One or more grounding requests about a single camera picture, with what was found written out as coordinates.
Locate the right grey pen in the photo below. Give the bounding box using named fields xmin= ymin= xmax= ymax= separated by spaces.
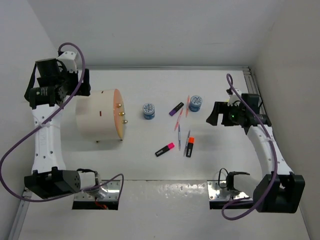
xmin=183 ymin=129 xmax=191 ymax=157

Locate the lower red pen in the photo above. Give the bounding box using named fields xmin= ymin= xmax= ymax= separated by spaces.
xmin=174 ymin=107 xmax=184 ymax=131

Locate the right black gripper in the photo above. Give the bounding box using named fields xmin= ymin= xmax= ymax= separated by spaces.
xmin=206 ymin=101 xmax=244 ymax=126

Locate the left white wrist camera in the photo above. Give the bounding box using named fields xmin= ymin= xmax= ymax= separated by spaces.
xmin=57 ymin=51 xmax=78 ymax=73

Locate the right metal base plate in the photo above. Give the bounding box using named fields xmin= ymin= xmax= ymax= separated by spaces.
xmin=207 ymin=180 xmax=251 ymax=202

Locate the blue tape jar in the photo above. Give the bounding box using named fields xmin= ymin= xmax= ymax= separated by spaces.
xmin=142 ymin=103 xmax=155 ymax=120
xmin=188 ymin=95 xmax=203 ymax=112

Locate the red pen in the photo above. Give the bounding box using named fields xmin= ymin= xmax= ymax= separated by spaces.
xmin=185 ymin=95 xmax=190 ymax=118
xmin=174 ymin=107 xmax=184 ymax=131

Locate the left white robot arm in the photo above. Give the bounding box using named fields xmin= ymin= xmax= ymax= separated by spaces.
xmin=24 ymin=56 xmax=91 ymax=199

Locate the purple highlighter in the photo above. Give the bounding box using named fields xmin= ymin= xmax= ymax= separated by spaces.
xmin=169 ymin=102 xmax=184 ymax=116

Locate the left blue pen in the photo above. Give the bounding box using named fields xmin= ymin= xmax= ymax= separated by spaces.
xmin=177 ymin=124 xmax=181 ymax=151

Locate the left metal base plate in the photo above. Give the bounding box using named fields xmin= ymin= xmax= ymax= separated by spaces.
xmin=73 ymin=180 xmax=122 ymax=202

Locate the upper red pen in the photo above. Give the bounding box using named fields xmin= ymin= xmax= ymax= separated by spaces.
xmin=185 ymin=95 xmax=190 ymax=118

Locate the pink highlighter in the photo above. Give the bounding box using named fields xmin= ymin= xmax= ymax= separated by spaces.
xmin=155 ymin=142 xmax=175 ymax=157

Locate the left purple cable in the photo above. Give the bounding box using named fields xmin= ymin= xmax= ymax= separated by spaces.
xmin=0 ymin=42 xmax=125 ymax=203

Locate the orange highlighter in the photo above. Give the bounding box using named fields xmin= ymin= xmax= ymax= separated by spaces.
xmin=185 ymin=136 xmax=195 ymax=158

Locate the round drawer cabinet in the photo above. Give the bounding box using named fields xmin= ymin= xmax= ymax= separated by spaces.
xmin=75 ymin=88 xmax=127 ymax=142

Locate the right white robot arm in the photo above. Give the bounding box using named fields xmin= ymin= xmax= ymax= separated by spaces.
xmin=206 ymin=93 xmax=305 ymax=214

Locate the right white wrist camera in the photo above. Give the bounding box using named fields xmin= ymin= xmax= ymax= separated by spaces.
xmin=226 ymin=88 xmax=241 ymax=107

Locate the metal base plate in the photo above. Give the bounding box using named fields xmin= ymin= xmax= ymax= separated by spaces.
xmin=73 ymin=180 xmax=122 ymax=202
xmin=207 ymin=180 xmax=251 ymax=202

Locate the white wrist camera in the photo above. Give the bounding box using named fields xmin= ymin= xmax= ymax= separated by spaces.
xmin=226 ymin=88 xmax=241 ymax=107
xmin=57 ymin=51 xmax=78 ymax=73

